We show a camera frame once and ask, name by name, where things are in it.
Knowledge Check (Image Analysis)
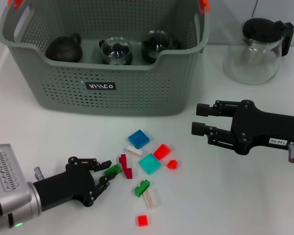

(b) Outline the translucent white building brick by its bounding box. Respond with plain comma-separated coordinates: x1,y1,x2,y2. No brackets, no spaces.
142,188,162,209

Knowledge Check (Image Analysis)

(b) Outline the red rectangular building brick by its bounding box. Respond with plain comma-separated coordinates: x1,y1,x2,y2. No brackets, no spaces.
153,143,172,161

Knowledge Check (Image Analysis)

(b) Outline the green stepped building brick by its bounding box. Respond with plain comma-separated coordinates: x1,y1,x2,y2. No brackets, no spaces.
134,179,150,198

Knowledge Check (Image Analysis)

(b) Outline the grey-green perforated storage bin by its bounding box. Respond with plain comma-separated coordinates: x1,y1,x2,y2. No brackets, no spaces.
0,0,210,117

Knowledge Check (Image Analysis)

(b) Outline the blue square building brick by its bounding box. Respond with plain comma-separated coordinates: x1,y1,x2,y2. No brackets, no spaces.
127,129,150,149

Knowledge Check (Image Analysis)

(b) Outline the glass teacup with black sleeve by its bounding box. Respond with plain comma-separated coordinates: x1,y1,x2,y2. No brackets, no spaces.
141,30,181,63
99,36,133,66

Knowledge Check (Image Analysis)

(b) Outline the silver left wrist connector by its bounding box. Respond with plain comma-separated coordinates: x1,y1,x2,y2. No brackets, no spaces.
33,166,45,181

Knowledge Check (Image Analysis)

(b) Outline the small white building brick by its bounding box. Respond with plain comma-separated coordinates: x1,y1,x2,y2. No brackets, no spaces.
124,146,143,159

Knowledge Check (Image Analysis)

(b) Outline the dark clay teapot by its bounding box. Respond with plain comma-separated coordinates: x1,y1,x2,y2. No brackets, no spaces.
46,33,83,63

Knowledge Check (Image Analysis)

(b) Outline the thin wall cable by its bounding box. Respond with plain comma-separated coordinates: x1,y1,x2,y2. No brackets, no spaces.
251,0,260,17

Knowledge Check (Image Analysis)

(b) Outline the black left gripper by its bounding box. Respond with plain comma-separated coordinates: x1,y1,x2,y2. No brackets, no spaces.
33,156,113,211

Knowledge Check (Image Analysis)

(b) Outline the glass teapot with black lid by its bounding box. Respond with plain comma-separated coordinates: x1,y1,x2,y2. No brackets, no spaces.
222,17,294,85

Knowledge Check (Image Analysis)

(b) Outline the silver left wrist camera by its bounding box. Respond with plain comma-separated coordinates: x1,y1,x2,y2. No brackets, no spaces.
0,143,31,216

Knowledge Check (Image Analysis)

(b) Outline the cyan square building brick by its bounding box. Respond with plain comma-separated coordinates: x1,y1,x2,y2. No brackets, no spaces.
138,153,162,175

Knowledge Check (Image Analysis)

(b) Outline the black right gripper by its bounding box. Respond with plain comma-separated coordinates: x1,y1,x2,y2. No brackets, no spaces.
191,99,294,155

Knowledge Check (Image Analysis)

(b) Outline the maroon stepped building brick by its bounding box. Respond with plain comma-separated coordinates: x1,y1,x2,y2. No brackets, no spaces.
119,154,133,180

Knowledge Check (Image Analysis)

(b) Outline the small red square brick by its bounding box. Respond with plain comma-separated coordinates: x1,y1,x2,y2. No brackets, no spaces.
137,214,148,227

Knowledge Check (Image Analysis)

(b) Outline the small red round-top brick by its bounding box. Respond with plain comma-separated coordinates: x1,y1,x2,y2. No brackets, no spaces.
166,159,179,170

